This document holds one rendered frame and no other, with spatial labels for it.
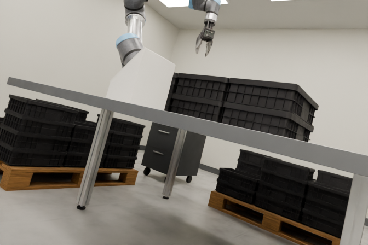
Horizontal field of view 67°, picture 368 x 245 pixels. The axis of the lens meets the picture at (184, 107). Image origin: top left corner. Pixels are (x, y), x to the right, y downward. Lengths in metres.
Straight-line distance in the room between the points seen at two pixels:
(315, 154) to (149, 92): 0.74
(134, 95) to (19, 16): 3.27
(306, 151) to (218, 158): 4.53
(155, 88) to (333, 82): 3.90
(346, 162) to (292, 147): 0.10
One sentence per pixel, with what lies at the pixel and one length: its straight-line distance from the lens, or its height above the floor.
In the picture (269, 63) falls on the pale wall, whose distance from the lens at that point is 5.14.
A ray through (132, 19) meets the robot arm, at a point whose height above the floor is 1.19.
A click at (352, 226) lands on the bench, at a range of 1.23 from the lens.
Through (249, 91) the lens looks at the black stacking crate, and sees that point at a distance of 1.19.
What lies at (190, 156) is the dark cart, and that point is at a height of 0.36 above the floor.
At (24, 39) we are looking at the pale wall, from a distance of 4.26.
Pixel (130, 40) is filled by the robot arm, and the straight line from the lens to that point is 1.32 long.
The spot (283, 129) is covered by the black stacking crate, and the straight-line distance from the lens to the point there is 1.11.
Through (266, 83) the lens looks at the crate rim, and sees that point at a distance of 1.16.
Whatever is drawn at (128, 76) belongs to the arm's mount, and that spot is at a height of 0.81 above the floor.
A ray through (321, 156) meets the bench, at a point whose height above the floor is 0.68.
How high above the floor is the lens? 0.66
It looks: 4 degrees up
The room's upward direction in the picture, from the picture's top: 14 degrees clockwise
